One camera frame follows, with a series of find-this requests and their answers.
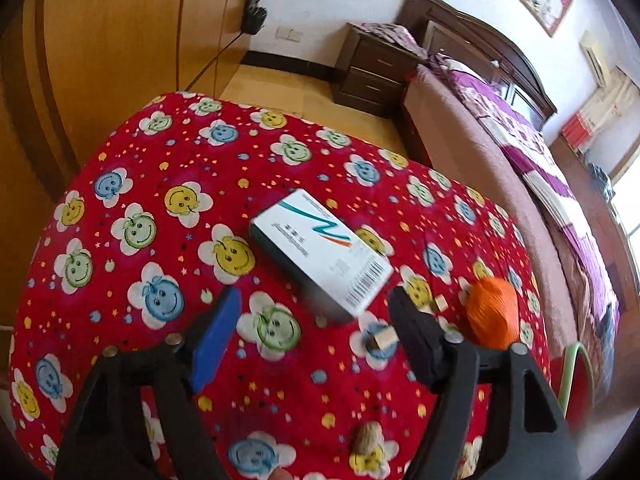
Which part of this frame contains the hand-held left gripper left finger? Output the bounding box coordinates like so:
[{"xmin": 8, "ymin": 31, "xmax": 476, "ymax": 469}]
[{"xmin": 54, "ymin": 286, "xmax": 243, "ymax": 480}]

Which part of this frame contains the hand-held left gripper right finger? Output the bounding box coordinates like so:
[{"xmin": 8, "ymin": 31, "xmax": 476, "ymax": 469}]
[{"xmin": 387, "ymin": 285, "xmax": 583, "ymax": 480}]

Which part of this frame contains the white cardboard box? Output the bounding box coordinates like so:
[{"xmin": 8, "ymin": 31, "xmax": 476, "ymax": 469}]
[{"xmin": 248, "ymin": 189, "xmax": 394, "ymax": 323}]

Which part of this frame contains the red basin with green rim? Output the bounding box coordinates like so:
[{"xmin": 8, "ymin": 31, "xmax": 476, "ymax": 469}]
[{"xmin": 557, "ymin": 341, "xmax": 598, "ymax": 418}]

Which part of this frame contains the orange crumpled plastic bag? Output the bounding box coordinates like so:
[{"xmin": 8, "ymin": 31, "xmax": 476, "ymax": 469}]
[{"xmin": 466, "ymin": 277, "xmax": 521, "ymax": 351}]

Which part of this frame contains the red smiley print blanket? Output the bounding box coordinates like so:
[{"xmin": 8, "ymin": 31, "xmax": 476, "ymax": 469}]
[{"xmin": 7, "ymin": 91, "xmax": 553, "ymax": 480}]

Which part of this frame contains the brown walnut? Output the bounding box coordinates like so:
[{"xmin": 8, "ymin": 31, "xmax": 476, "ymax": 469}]
[{"xmin": 354, "ymin": 422, "xmax": 383, "ymax": 456}]

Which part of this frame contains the bed with pink sheet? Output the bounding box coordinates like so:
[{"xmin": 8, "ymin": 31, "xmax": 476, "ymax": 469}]
[{"xmin": 395, "ymin": 55, "xmax": 623, "ymax": 396}]

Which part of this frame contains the purple floral quilt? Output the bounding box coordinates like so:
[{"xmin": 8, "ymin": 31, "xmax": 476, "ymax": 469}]
[{"xmin": 430, "ymin": 52, "xmax": 621, "ymax": 331}]

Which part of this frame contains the wooden window cabinet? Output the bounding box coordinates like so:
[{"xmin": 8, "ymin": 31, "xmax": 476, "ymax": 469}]
[{"xmin": 547, "ymin": 135, "xmax": 626, "ymax": 241}]

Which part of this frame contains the pile of dark clothes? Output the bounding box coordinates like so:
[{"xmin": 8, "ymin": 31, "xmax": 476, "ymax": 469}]
[{"xmin": 590, "ymin": 162, "xmax": 616, "ymax": 201}]

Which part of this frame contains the window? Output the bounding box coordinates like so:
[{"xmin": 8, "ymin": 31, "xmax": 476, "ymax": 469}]
[{"xmin": 607, "ymin": 160, "xmax": 640, "ymax": 281}]

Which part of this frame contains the dark wooden nightstand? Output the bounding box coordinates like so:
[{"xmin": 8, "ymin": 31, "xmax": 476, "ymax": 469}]
[{"xmin": 332, "ymin": 22, "xmax": 426, "ymax": 120}]

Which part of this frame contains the floral curtain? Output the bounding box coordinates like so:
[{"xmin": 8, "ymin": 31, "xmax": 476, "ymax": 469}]
[{"xmin": 560, "ymin": 67, "xmax": 640, "ymax": 153}]

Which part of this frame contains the patterned cloth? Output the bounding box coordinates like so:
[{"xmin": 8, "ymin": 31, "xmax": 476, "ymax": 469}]
[{"xmin": 350, "ymin": 21, "xmax": 428, "ymax": 58}]

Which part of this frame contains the dark wooden headboard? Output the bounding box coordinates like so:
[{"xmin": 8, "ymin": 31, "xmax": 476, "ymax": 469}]
[{"xmin": 400, "ymin": 0, "xmax": 558, "ymax": 121}]

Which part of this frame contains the wooden wardrobe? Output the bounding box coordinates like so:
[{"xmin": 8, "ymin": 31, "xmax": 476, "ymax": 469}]
[{"xmin": 0, "ymin": 0, "xmax": 266, "ymax": 331}]

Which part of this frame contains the black cable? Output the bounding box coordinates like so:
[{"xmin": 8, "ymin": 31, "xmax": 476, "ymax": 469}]
[{"xmin": 187, "ymin": 32, "xmax": 248, "ymax": 92}]

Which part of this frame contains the wall air conditioner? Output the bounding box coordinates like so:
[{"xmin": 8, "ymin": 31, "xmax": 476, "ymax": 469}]
[{"xmin": 580, "ymin": 30, "xmax": 613, "ymax": 88}]

